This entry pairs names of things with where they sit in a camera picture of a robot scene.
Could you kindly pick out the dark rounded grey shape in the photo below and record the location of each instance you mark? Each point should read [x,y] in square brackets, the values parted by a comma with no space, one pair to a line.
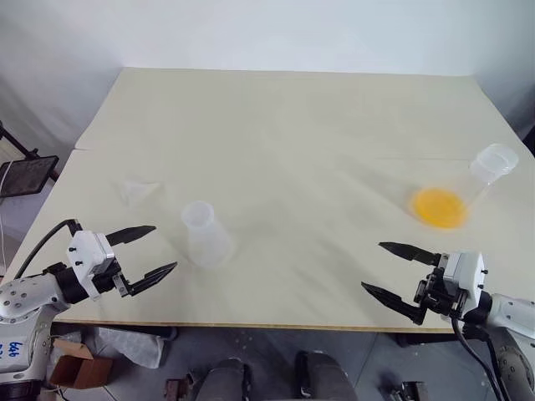
[324,378]
[221,382]

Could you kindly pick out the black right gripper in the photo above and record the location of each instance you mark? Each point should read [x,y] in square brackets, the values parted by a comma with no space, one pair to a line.
[439,294]

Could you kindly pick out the brown cardboard box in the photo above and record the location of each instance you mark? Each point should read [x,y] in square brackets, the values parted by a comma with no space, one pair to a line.
[81,367]

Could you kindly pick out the small brown block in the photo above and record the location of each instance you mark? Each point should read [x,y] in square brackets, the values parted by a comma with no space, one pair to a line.
[175,390]

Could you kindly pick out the translucent plastic funnel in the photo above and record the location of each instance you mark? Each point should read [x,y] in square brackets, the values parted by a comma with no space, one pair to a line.
[140,190]

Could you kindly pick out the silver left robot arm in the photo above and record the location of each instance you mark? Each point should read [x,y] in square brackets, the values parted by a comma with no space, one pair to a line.
[25,296]

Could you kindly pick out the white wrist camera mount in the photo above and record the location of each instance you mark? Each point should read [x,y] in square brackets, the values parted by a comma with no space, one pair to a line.
[85,250]
[466,271]

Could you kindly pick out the small translucent plastic flask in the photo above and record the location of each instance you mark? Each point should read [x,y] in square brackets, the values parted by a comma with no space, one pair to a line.
[207,242]

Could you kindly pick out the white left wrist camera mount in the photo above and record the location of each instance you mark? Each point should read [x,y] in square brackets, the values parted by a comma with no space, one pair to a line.
[85,250]

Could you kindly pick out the grey metal bracket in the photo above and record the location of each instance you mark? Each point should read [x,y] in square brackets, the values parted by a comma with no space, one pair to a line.
[407,390]

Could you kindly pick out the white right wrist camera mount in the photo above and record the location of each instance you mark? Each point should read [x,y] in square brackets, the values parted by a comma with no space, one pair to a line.
[466,271]

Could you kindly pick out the black stand strut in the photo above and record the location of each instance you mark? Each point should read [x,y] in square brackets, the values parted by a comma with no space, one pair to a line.
[14,140]

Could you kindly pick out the white plastic foam sheet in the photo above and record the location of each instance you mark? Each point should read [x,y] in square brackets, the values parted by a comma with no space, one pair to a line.
[129,344]

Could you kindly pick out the black table frame bar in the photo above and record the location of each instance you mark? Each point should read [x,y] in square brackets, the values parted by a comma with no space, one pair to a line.
[424,338]

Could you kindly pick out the large flask with orange liquid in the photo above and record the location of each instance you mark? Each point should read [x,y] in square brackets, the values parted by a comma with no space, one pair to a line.
[441,206]

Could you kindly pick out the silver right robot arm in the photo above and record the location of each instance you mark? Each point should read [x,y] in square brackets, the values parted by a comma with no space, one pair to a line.
[512,317]

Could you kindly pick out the black mesh stand tray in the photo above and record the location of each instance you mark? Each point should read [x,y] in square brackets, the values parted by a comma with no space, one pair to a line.
[25,173]

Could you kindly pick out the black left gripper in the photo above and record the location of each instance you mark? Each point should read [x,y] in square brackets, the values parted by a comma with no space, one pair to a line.
[106,282]

